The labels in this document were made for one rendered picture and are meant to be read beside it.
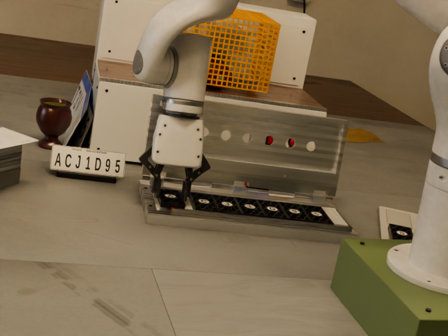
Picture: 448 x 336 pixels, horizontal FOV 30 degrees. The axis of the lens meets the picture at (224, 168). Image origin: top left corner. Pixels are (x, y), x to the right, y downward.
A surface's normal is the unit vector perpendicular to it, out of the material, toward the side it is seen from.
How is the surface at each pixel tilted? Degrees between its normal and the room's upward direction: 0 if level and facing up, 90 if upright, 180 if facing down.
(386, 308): 90
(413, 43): 90
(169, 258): 0
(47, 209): 0
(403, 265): 3
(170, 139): 78
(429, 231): 92
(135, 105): 90
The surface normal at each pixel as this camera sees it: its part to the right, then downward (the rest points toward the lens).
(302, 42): 0.18, 0.32
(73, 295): 0.18, -0.94
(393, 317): -0.96, -0.10
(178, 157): 0.21, 0.09
